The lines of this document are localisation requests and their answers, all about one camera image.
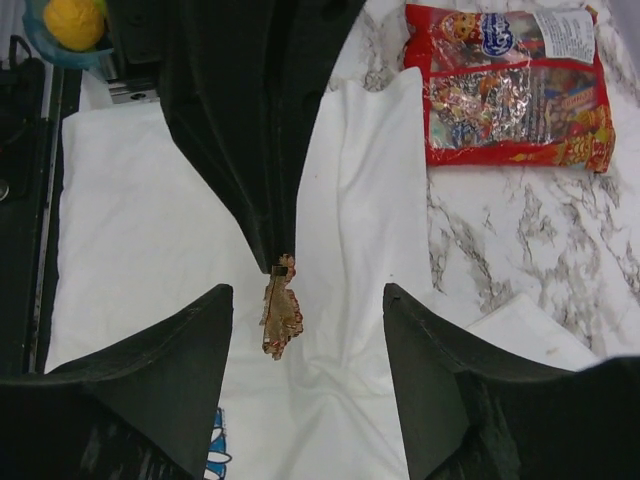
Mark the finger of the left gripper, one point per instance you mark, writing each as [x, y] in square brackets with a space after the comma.
[307, 38]

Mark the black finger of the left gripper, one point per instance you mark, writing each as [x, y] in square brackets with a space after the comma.
[210, 57]

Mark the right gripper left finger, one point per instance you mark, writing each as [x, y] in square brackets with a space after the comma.
[142, 408]

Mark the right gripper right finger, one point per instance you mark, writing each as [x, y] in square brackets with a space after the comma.
[470, 410]

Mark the white garment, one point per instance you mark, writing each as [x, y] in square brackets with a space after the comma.
[142, 236]

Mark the blue daisy patch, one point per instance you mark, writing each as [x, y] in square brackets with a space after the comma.
[218, 457]

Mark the red snack bag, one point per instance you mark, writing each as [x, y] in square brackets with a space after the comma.
[511, 88]

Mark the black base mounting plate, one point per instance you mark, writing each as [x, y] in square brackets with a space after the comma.
[30, 228]

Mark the teal plastic fruit bowl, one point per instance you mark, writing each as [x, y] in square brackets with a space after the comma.
[51, 50]

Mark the aluminium rail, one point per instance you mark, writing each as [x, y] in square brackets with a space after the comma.
[130, 79]

